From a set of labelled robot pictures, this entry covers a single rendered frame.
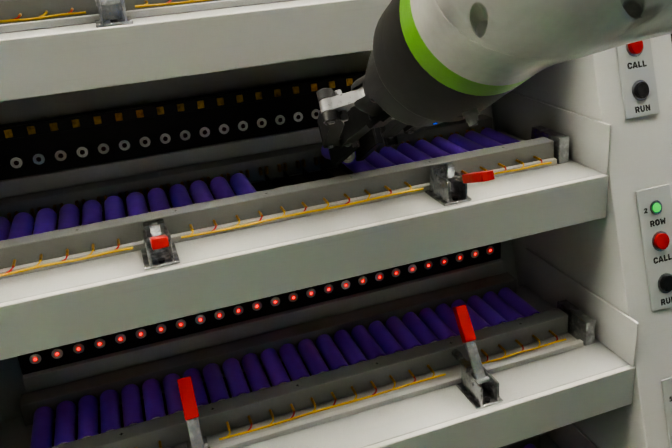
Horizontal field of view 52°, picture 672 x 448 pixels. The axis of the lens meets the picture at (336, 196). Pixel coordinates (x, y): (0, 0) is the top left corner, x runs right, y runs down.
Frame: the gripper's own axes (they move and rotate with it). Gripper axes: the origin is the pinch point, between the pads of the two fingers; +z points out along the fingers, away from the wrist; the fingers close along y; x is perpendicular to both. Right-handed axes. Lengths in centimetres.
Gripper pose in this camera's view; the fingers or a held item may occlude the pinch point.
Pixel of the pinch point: (353, 139)
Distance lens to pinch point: 65.2
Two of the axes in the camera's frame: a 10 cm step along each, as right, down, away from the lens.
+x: 2.3, 9.6, -1.3
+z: -2.4, 1.9, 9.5
